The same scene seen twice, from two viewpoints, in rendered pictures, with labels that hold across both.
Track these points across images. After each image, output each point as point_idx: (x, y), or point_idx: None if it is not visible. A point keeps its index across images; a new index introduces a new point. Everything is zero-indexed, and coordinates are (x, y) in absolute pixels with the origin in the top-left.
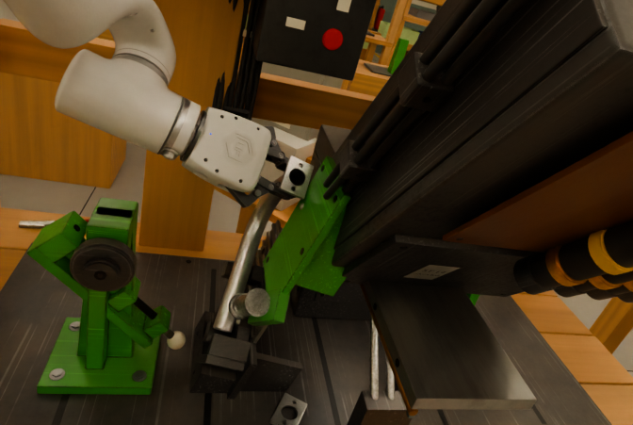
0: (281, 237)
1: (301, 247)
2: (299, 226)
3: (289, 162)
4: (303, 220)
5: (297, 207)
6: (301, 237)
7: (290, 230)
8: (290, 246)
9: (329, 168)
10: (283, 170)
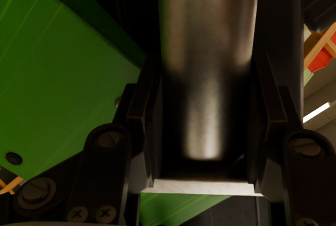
0: None
1: (21, 154)
2: (65, 117)
3: (247, 193)
4: (85, 134)
5: (124, 72)
6: (40, 145)
7: (46, 66)
8: (5, 94)
9: (218, 197)
10: (253, 107)
